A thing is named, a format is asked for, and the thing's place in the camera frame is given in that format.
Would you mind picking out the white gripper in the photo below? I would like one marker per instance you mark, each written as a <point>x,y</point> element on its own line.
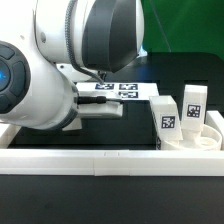
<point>96,107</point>

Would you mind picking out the white round stool seat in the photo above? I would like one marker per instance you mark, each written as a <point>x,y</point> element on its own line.
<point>209,139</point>

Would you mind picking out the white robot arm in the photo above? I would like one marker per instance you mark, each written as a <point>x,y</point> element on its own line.
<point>46,46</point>

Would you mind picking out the white sheet with markers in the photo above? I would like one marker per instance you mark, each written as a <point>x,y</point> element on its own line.
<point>125,91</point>

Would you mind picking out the white U-shaped fence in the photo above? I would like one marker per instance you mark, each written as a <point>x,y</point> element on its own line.
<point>105,162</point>

